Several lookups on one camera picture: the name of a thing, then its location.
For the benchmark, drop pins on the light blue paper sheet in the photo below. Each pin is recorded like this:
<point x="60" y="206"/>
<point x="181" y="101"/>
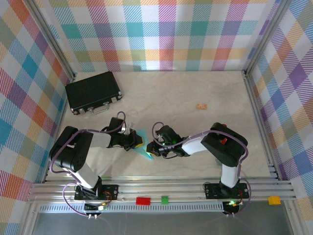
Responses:
<point x="144" y="135"/>

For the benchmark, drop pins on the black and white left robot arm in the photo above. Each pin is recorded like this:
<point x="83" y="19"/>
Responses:
<point x="71" y="151"/>

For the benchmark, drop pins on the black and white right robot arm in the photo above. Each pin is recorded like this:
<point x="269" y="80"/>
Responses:
<point x="225" y="147"/>

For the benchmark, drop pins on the red toy brick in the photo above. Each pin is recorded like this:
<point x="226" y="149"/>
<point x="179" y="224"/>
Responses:
<point x="143" y="200"/>

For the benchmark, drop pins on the green toy brick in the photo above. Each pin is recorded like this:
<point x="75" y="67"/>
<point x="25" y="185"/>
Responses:
<point x="164" y="199"/>

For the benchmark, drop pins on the small orange cracker piece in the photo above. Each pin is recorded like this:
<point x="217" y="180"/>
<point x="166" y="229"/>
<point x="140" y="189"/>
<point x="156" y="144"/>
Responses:
<point x="202" y="106"/>

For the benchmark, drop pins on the black controller board with LED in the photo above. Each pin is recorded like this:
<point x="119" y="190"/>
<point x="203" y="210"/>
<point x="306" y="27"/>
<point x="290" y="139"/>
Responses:
<point x="231" y="206"/>
<point x="96" y="209"/>

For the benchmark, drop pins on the yellow toy brick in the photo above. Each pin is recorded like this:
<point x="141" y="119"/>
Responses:
<point x="274" y="200"/>

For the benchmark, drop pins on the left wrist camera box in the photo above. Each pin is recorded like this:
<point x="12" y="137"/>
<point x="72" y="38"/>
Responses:
<point x="128" y="129"/>

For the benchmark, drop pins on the aluminium mounting rail frame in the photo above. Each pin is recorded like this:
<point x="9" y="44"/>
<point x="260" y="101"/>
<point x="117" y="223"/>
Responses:
<point x="171" y="189"/>

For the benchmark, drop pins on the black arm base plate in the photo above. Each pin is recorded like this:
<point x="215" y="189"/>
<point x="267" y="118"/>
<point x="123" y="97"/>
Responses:
<point x="111" y="192"/>
<point x="212" y="191"/>

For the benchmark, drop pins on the aluminium side rail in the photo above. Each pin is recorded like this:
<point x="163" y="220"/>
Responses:
<point x="259" y="122"/>

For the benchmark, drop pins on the aluminium corner post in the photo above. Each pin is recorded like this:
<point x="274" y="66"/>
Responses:
<point x="266" y="36"/>
<point x="52" y="36"/>

